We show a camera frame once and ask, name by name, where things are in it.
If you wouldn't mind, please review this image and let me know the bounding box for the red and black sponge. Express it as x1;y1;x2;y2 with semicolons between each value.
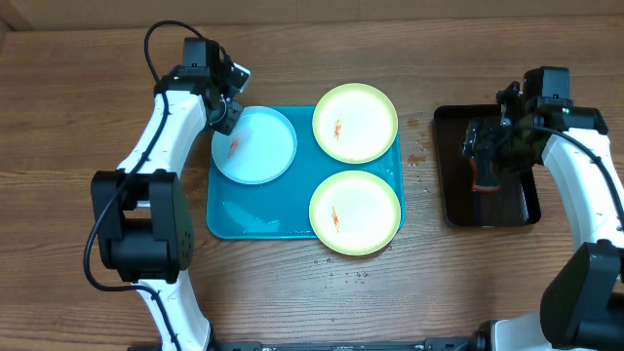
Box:
469;157;500;193

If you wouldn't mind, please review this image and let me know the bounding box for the black rectangular tray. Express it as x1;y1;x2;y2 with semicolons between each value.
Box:
433;104;541;227

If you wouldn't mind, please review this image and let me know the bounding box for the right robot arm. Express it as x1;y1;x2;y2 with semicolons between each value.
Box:
462;66;623;350

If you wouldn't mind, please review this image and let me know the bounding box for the light blue plate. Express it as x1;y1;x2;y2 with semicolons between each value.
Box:
212;106;297;185

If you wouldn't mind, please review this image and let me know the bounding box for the yellow-green plate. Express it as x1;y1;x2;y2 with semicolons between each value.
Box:
312;83;398;164
309;171;402;256

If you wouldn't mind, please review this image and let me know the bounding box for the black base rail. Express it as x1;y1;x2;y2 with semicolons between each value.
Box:
127;336;488;351

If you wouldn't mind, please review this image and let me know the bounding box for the teal plastic tray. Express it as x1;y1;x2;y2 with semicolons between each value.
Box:
206;105;406;240

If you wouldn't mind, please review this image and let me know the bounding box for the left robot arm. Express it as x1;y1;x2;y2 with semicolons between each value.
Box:
83;37;251;350

